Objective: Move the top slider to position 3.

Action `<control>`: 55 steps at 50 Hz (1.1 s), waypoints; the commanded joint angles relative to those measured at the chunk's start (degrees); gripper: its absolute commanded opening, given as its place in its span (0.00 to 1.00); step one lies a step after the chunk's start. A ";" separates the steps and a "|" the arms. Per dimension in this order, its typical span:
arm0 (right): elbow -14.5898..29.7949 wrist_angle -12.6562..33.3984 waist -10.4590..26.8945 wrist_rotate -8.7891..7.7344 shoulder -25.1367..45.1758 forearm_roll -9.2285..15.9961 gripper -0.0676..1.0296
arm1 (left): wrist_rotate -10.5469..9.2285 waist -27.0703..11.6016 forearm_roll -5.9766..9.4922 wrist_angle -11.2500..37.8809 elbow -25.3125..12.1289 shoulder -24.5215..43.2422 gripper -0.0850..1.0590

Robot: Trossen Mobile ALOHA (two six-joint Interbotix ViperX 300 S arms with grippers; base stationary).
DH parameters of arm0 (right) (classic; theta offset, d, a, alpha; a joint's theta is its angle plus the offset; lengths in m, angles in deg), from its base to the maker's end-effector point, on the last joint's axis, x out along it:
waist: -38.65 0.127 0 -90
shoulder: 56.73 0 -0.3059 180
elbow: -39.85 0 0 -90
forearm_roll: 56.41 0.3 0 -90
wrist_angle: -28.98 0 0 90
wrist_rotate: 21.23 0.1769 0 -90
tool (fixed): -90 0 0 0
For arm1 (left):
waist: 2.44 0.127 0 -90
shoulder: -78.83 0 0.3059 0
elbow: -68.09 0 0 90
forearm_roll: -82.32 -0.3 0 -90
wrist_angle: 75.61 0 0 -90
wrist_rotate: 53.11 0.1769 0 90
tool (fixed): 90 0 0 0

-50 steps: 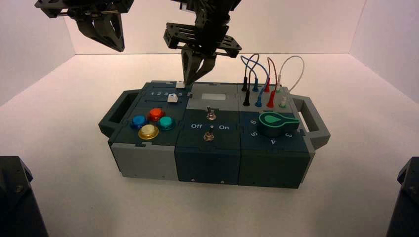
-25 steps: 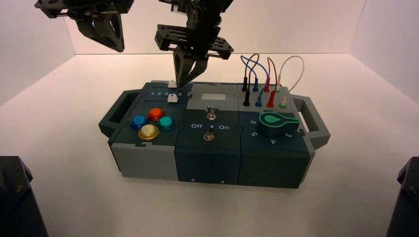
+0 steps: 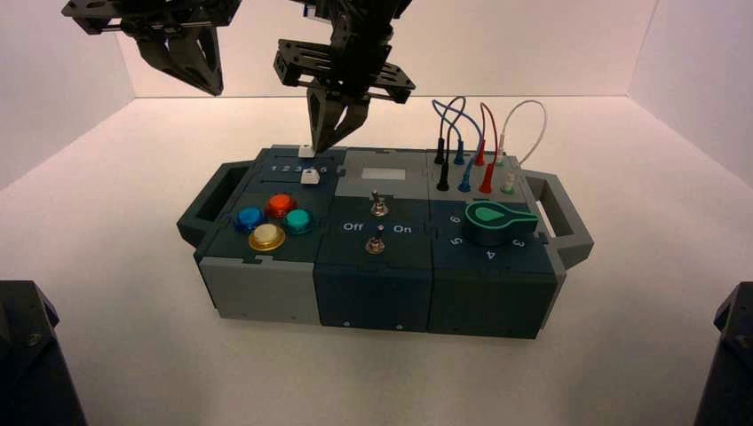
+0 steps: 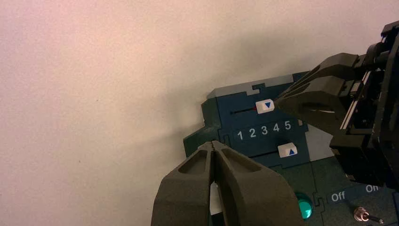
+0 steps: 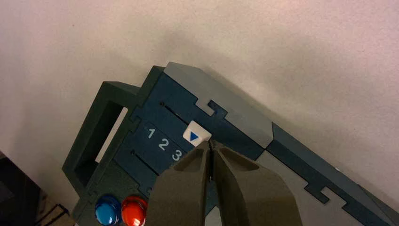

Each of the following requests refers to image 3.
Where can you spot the grey display screen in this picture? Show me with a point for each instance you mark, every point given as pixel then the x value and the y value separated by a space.
pixel 383 174

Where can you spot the blue round push button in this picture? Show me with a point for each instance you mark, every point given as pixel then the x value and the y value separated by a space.
pixel 250 219

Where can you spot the green rotary knob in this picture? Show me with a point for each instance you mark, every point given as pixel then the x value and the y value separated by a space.
pixel 494 223

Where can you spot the metal toggle switch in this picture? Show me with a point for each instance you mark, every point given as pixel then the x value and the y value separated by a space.
pixel 375 243
pixel 379 206

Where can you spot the yellow round push button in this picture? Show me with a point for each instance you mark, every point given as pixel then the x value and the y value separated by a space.
pixel 267 237

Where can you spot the dark teal grey task box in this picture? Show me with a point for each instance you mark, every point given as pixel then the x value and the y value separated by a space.
pixel 370 294

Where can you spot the red round push button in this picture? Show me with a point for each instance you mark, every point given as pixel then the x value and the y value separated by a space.
pixel 280 204

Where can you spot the white slider knob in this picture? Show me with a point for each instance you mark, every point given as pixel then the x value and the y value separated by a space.
pixel 306 152
pixel 310 177

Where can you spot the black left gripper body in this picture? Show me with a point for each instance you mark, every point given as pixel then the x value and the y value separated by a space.
pixel 170 14

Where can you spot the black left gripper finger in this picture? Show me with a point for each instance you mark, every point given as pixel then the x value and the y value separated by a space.
pixel 213 64
pixel 173 56

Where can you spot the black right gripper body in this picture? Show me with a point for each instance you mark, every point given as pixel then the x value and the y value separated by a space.
pixel 359 41

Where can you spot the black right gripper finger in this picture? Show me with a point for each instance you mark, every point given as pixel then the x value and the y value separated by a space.
pixel 320 138
pixel 355 120

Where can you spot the teal round push button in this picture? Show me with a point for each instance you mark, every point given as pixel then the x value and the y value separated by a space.
pixel 299 221

